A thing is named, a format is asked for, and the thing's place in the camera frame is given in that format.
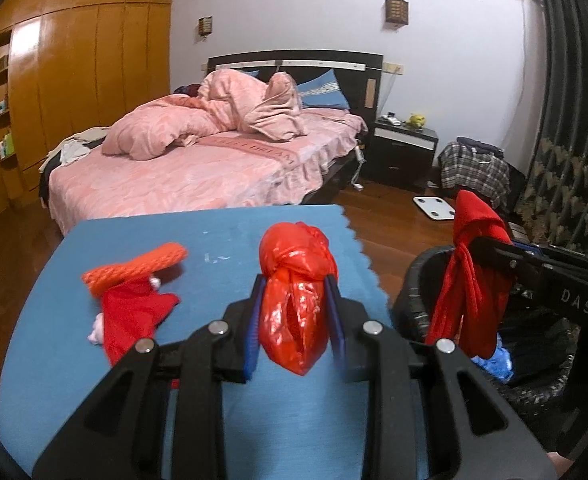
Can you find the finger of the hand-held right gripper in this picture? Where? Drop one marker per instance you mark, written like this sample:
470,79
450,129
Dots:
509,260

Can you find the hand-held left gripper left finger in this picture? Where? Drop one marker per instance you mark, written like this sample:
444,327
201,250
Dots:
253,330

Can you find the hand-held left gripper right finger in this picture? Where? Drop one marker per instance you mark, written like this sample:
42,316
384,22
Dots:
337,330

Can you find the red plastic bag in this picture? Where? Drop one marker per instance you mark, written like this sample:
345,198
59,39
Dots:
294,310

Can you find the long red cloth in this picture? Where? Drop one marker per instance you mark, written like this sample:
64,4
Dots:
469,220

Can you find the black round trash bin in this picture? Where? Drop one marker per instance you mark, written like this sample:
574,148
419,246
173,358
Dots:
409,285

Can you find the dark bag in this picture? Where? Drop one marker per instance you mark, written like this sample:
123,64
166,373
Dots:
516,195

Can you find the white bathroom scale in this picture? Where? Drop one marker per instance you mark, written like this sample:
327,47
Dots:
434,207

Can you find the plaid fabric bag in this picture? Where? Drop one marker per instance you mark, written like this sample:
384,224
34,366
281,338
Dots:
469,170

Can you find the blue plastic wrapper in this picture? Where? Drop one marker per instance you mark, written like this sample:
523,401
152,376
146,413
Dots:
496,365

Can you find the black plastic bin liner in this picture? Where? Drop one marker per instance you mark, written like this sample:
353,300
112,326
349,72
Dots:
539,395

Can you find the red fabric glove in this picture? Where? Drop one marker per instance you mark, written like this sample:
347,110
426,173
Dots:
134,315

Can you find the orange foam net tube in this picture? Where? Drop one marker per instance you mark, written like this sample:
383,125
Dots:
134,265

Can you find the dark nightstand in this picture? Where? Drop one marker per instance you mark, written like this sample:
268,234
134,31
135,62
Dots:
399,160

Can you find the white crumpled tissue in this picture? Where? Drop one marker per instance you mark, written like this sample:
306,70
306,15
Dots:
96,335

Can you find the pink bed sheet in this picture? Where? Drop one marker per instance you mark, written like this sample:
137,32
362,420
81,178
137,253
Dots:
174,185

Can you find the yellow plush toy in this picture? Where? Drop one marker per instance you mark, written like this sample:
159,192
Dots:
416,120

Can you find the white desk phone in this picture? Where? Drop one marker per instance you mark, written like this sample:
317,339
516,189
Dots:
389,120

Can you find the dark patterned curtain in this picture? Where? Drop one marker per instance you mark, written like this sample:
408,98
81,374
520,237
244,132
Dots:
574,85

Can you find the blue scalloped table cloth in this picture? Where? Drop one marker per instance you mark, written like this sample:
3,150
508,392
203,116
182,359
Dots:
49,335

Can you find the pink duvet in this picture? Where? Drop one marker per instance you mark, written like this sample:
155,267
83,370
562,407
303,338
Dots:
224,105

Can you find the large blue pillow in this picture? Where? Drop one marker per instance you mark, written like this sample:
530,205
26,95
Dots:
326,91

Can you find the dark wooden bed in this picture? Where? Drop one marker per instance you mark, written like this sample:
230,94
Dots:
359,67

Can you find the dark red cloth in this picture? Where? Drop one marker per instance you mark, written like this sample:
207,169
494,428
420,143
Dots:
186,90

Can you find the small blue pillow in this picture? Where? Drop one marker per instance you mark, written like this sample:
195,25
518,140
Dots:
246,75

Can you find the white clothes pile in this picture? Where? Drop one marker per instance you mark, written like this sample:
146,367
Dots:
74,147

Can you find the green bottles on shelf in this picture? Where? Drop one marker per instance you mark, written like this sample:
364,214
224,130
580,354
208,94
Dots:
6,146

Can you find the wooden wardrobe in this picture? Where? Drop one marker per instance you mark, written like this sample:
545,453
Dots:
74,75

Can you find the wall socket plate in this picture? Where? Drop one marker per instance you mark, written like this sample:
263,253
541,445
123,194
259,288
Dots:
394,68

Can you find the large brown wall lamp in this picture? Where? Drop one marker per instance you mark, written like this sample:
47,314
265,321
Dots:
396,10

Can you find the small brown wall lamp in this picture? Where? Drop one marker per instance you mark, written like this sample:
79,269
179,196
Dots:
205,26

